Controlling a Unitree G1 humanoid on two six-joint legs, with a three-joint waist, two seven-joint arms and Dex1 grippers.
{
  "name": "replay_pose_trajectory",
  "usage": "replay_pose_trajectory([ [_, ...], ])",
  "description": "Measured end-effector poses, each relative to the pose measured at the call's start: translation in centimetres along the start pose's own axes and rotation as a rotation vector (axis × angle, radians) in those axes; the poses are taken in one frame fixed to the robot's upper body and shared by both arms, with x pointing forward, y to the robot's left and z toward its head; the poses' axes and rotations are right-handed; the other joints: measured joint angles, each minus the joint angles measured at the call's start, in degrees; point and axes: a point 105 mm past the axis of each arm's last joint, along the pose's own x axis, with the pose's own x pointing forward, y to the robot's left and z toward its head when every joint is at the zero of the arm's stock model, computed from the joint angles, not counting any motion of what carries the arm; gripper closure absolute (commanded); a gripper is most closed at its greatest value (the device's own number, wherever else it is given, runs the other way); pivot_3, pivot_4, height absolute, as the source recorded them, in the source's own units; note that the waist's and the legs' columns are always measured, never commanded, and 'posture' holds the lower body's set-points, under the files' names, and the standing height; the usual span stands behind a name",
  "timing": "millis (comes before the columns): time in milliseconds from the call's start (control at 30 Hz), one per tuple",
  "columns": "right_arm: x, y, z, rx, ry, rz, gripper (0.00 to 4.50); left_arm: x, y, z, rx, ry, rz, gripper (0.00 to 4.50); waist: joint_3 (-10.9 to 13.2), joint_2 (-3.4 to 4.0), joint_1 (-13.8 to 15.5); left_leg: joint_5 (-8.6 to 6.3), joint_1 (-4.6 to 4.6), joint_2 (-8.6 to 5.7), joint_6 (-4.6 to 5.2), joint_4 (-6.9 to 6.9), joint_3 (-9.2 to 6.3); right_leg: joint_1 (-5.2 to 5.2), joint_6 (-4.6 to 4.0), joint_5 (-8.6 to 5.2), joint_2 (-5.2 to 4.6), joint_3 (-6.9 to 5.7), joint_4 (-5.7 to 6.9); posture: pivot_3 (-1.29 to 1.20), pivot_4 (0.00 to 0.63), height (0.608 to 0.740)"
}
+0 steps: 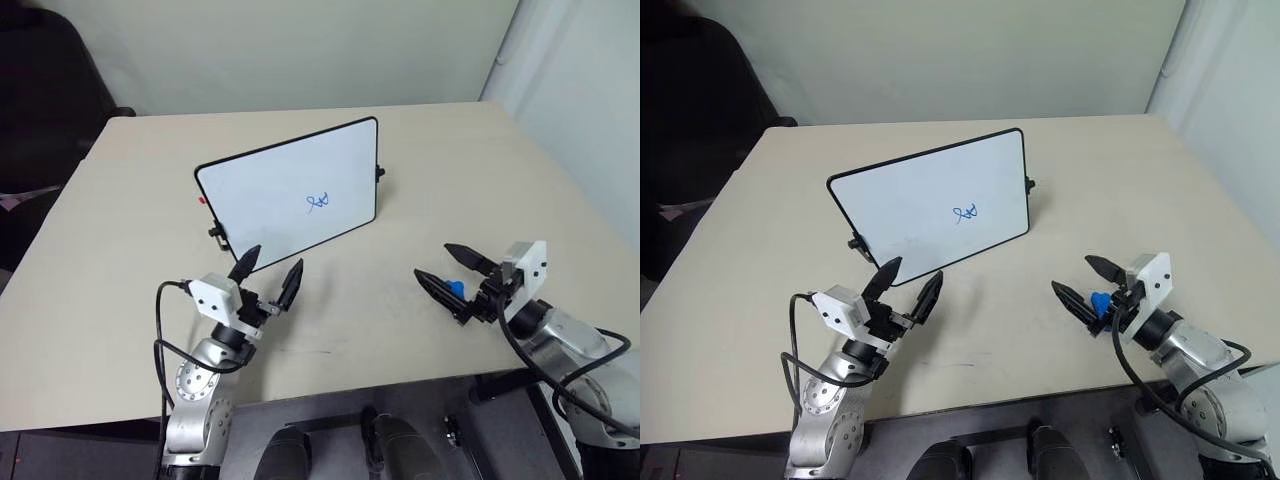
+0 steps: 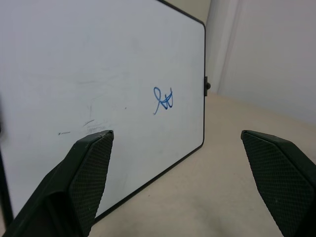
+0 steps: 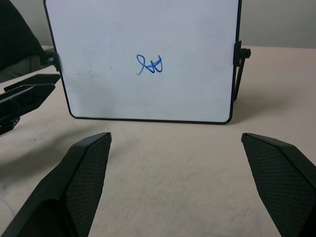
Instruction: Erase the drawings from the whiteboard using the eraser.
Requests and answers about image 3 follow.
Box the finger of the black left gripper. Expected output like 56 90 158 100
3 74 61 93
0 83 56 119

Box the dark chair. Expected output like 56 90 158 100
0 0 45 82

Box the white whiteboard with black frame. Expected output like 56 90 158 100
43 0 242 125

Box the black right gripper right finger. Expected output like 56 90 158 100
241 132 316 237

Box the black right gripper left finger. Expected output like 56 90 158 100
0 132 112 237

